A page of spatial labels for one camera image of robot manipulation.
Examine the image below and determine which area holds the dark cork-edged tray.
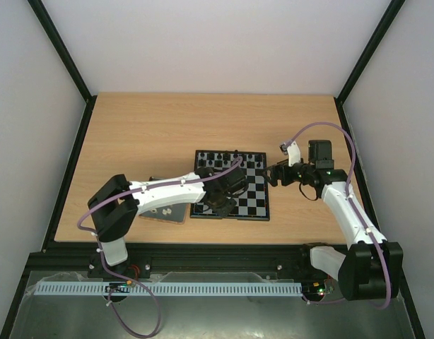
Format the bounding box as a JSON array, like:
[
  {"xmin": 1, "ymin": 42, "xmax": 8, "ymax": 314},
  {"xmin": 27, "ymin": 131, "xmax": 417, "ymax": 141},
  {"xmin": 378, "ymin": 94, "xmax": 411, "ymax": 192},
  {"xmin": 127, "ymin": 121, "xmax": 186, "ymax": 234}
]
[{"xmin": 134, "ymin": 178, "xmax": 189, "ymax": 224}]

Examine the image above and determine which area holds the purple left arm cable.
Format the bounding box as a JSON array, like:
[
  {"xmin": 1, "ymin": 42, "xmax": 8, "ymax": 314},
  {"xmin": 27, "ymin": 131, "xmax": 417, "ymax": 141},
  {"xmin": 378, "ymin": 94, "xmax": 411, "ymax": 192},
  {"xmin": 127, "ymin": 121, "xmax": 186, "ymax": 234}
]
[{"xmin": 77, "ymin": 155, "xmax": 245, "ymax": 335}]

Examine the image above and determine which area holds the light blue cable duct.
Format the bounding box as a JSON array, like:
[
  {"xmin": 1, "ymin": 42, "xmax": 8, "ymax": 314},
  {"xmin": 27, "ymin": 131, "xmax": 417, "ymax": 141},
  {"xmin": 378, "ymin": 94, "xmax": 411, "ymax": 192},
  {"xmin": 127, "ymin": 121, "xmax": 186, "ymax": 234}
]
[{"xmin": 34, "ymin": 281, "xmax": 302, "ymax": 297}]

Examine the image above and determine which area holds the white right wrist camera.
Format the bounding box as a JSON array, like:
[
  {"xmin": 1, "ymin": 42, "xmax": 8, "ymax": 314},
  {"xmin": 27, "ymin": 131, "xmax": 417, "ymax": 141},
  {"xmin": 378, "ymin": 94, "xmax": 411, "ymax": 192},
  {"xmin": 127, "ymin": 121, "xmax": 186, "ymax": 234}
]
[{"xmin": 279, "ymin": 141, "xmax": 301, "ymax": 167}]

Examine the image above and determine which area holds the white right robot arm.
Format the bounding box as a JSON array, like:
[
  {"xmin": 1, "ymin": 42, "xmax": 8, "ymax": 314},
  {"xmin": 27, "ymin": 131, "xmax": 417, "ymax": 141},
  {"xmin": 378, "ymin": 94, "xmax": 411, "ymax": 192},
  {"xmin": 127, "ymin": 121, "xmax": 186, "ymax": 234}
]
[{"xmin": 263, "ymin": 140, "xmax": 404, "ymax": 303}]

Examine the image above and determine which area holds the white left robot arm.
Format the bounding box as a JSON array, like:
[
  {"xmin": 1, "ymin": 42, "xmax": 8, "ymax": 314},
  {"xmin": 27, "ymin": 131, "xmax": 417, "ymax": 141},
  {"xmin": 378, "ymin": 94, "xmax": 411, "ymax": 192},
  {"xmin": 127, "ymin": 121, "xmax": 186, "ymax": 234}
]
[{"xmin": 88, "ymin": 167, "xmax": 248, "ymax": 266}]

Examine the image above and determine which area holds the black white chess board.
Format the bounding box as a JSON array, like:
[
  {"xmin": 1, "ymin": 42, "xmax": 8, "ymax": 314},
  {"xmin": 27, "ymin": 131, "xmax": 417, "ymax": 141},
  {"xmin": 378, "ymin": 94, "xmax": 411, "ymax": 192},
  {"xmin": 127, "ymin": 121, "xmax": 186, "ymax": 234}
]
[{"xmin": 194, "ymin": 150, "xmax": 270, "ymax": 221}]

